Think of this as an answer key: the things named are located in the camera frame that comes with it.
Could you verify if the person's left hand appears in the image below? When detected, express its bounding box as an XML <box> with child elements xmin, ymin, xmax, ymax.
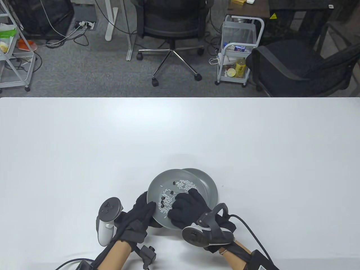
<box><xmin>111</xmin><ymin>191</ymin><xmax>163</xmax><ymax>248</ymax></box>

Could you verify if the person's right hand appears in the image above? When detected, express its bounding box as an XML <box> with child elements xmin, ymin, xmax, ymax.
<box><xmin>168</xmin><ymin>188</ymin><xmax>236</xmax><ymax>253</ymax></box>

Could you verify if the pile of coffee beans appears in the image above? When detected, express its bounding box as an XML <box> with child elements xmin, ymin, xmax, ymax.
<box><xmin>160</xmin><ymin>181</ymin><xmax>177</xmax><ymax>208</ymax></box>

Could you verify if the grey ceramic plate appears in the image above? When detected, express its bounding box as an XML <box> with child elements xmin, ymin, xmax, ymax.
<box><xmin>147</xmin><ymin>169</ymin><xmax>204</xmax><ymax>231</ymax></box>
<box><xmin>182</xmin><ymin>168</ymin><xmax>218</xmax><ymax>209</ymax></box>

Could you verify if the person's right forearm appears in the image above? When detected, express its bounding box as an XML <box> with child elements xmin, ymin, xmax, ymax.
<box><xmin>219</xmin><ymin>240</ymin><xmax>280</xmax><ymax>270</ymax></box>

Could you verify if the person's left forearm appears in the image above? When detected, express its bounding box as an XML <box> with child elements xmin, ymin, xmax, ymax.
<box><xmin>93</xmin><ymin>241</ymin><xmax>132</xmax><ymax>270</ymax></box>

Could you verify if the left hand motion controller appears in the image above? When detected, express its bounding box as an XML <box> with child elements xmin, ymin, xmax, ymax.
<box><xmin>96</xmin><ymin>197</ymin><xmax>124</xmax><ymax>247</ymax></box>

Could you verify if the hand motion controller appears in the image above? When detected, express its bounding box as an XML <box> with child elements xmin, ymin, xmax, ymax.
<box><xmin>181</xmin><ymin>203</ymin><xmax>235</xmax><ymax>248</ymax></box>
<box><xmin>96</xmin><ymin>197</ymin><xmax>124</xmax><ymax>247</ymax></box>

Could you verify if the right hand motion controller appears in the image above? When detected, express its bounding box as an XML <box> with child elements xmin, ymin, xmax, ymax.
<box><xmin>181</xmin><ymin>203</ymin><xmax>235</xmax><ymax>248</ymax></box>

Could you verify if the pile of white rice grains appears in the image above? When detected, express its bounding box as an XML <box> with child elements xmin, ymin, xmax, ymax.
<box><xmin>158</xmin><ymin>180</ymin><xmax>197</xmax><ymax>214</ymax></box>

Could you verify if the yellow drink bottle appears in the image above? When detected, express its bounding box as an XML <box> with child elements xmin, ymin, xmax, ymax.
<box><xmin>235</xmin><ymin>58</ymin><xmax>247</xmax><ymax>78</ymax></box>

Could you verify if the black armchair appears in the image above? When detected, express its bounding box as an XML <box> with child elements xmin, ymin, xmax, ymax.
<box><xmin>246</xmin><ymin>21</ymin><xmax>360</xmax><ymax>97</ymax></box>

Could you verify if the white metal rolling rack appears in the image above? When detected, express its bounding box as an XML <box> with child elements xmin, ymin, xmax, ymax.
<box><xmin>0</xmin><ymin>0</ymin><xmax>37</xmax><ymax>92</ymax></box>

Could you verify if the black swivel office chair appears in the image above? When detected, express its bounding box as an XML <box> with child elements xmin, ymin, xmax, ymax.
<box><xmin>131</xmin><ymin>0</ymin><xmax>215</xmax><ymax>87</ymax></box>

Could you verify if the white rolling cart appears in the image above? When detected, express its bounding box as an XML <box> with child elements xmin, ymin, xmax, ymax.
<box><xmin>215</xmin><ymin>15</ymin><xmax>265</xmax><ymax>87</ymax></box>

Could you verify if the brown wooden desk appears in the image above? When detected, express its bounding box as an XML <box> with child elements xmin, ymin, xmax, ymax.
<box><xmin>227</xmin><ymin>0</ymin><xmax>271</xmax><ymax>21</ymax></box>

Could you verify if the orange packet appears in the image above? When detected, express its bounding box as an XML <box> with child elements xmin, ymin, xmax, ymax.
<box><xmin>17</xmin><ymin>39</ymin><xmax>37</xmax><ymax>52</ymax></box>

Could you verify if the grey floor socket box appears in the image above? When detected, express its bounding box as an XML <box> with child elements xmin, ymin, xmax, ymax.
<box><xmin>71</xmin><ymin>2</ymin><xmax>98</xmax><ymax>31</ymax></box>

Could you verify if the black computer case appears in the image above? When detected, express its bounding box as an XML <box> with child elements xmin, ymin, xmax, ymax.
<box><xmin>10</xmin><ymin>0</ymin><xmax>75</xmax><ymax>40</ymax></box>

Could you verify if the black desk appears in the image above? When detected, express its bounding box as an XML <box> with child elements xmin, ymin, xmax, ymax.
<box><xmin>267</xmin><ymin>0</ymin><xmax>338</xmax><ymax>47</ymax></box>

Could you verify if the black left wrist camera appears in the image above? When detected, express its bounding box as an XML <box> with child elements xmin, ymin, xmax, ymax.
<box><xmin>138</xmin><ymin>245</ymin><xmax>157</xmax><ymax>270</ymax></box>

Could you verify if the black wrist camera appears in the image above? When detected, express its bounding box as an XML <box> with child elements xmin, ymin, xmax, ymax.
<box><xmin>245</xmin><ymin>250</ymin><xmax>280</xmax><ymax>270</ymax></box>
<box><xmin>138</xmin><ymin>245</ymin><xmax>157</xmax><ymax>270</ymax></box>

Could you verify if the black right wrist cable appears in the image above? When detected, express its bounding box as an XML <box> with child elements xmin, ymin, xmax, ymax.
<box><xmin>229</xmin><ymin>214</ymin><xmax>273</xmax><ymax>260</ymax></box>

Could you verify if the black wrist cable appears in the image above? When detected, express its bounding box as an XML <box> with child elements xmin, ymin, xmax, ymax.
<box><xmin>55</xmin><ymin>258</ymin><xmax>95</xmax><ymax>270</ymax></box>
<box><xmin>229</xmin><ymin>214</ymin><xmax>273</xmax><ymax>260</ymax></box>

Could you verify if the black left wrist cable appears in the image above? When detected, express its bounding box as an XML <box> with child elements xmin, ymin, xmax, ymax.
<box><xmin>55</xmin><ymin>258</ymin><xmax>95</xmax><ymax>270</ymax></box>

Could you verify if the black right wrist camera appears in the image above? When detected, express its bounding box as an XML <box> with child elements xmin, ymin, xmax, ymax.
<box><xmin>245</xmin><ymin>250</ymin><xmax>280</xmax><ymax>270</ymax></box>

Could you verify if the slim white desk frame leg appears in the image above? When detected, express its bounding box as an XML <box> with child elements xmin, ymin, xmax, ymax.
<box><xmin>120</xmin><ymin>0</ymin><xmax>140</xmax><ymax>61</ymax></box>

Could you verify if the white floor cable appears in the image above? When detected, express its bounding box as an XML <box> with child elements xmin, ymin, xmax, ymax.
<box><xmin>39</xmin><ymin>0</ymin><xmax>85</xmax><ymax>47</ymax></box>

